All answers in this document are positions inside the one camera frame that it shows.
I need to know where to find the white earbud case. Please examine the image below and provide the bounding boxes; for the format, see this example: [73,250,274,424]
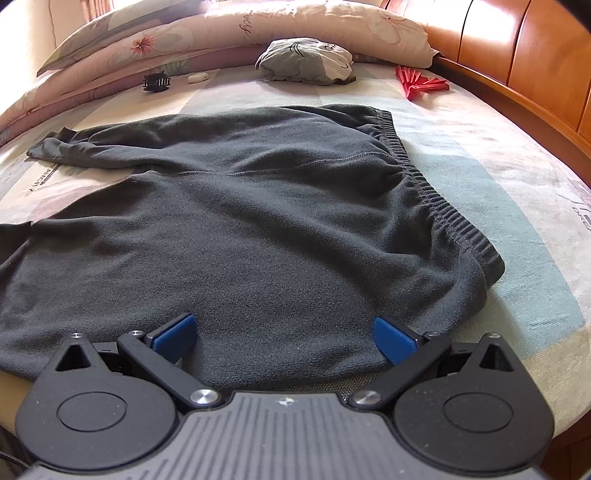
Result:
[186,72,208,84]

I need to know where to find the orange wooden headboard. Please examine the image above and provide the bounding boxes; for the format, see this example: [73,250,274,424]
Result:
[381,0,590,182]

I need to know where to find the pink floral folded quilt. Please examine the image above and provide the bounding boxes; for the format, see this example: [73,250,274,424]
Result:
[1,1,436,144]

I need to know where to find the dark grey sweatpants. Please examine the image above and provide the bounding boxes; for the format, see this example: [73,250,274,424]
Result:
[1,105,505,390]

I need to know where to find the black hair claw clip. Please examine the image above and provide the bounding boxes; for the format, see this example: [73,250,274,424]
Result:
[142,72,171,93]

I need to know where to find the grey floral pillow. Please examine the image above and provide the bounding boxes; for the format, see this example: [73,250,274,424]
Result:
[37,0,209,76]

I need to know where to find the grey bundled cloth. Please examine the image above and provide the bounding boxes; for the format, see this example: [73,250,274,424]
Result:
[256,38,356,86]

